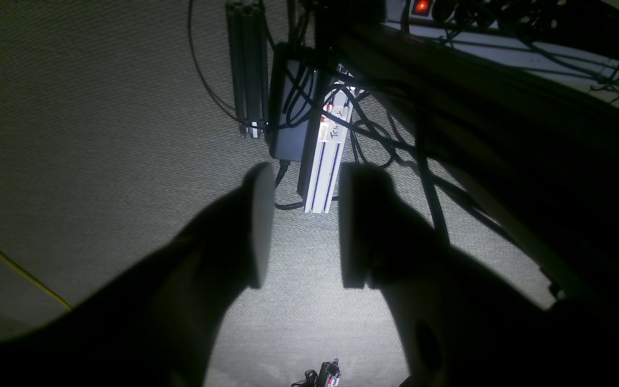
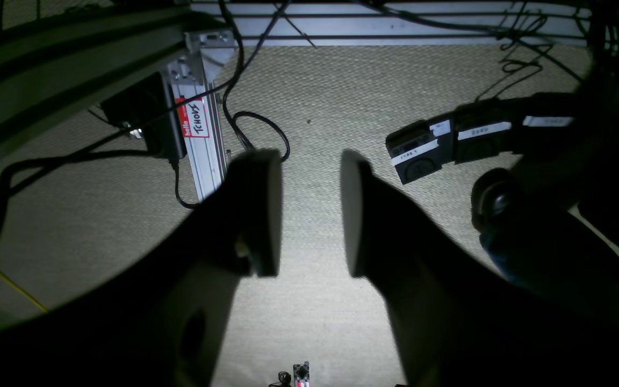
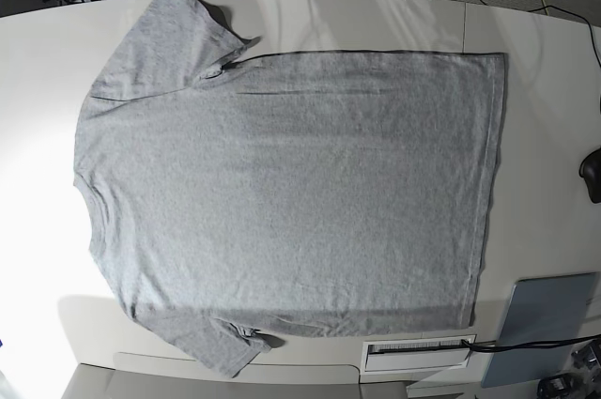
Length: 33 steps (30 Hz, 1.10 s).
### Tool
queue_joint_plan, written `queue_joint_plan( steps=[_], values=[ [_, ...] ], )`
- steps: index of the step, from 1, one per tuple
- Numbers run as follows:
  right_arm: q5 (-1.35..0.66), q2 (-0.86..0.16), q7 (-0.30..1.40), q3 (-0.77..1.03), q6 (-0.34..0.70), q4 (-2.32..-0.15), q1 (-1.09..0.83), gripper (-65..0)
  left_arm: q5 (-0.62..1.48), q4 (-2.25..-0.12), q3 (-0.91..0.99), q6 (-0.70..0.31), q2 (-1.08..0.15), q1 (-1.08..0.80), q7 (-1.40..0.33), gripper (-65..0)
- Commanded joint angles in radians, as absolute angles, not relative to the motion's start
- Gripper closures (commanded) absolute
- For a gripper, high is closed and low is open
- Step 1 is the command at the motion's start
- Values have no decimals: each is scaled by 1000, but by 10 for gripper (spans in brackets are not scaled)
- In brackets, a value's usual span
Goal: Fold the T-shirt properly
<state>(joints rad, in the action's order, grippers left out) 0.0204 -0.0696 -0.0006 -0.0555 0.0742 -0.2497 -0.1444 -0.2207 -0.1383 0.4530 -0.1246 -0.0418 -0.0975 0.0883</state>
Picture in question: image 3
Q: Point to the grey T-shirt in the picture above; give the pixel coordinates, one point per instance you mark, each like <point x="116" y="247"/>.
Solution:
<point x="317" y="194"/>

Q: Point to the grey-blue tablet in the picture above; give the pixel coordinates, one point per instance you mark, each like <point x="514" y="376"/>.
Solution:
<point x="540" y="309"/>

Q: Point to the black computer mouse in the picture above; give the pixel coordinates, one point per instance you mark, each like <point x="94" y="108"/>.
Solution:
<point x="590" y="172"/>

